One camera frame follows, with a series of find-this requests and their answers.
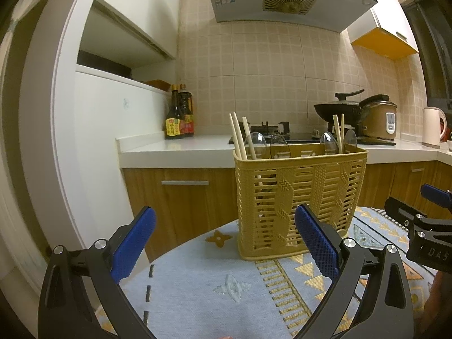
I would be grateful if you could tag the red label sauce bottle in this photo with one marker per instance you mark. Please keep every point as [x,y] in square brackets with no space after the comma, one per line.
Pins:
[188,118]

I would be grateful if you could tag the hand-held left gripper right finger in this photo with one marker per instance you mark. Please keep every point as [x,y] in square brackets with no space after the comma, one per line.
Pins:
[316,240]

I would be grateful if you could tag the white tall side cabinet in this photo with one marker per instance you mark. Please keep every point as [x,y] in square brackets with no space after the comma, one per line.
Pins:
[99,141]

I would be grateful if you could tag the black wok with lid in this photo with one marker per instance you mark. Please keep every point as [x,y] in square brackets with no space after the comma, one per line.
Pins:
[335,111]

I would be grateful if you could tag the dark window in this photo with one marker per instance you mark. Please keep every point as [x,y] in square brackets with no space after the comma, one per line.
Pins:
[432,53]

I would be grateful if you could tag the brown wooden box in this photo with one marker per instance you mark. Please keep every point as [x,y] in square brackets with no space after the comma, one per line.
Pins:
[159,84]

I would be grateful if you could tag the white orange wall cabinet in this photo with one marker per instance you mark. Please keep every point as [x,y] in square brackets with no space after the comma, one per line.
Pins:
[385,39]

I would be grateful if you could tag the person's right forearm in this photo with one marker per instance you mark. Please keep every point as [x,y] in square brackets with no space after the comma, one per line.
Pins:
[439,296]

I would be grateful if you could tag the white electric kettle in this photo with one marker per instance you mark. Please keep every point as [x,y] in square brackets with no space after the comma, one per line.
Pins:
[433,129]

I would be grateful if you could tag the dark appliance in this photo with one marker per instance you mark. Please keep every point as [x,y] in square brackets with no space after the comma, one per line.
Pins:
[102,64]

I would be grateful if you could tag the brown rice cooker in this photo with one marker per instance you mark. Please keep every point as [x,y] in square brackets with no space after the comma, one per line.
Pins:
[381,120]

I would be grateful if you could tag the wooden chopstick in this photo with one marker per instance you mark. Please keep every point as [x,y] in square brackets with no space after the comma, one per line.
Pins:
[240,136]
[249,137]
[343,134]
[236,136]
[336,134]

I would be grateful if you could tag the yellow plastic utensil basket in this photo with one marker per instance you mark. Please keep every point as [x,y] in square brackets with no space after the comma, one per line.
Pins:
[300,197]

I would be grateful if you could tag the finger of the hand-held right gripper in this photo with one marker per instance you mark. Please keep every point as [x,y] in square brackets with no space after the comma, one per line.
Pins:
[438,197]
[402,210]

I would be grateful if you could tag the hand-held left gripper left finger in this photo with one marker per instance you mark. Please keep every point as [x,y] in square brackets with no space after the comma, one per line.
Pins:
[136,240]

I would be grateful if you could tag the yellow label sauce bottle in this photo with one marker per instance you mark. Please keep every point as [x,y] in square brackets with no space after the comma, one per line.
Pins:
[173,123]

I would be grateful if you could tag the patterned blue tablecloth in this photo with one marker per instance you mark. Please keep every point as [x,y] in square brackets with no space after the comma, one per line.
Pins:
[197,289]

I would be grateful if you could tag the black gas stove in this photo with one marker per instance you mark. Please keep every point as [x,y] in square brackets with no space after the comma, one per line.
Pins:
[303,137]

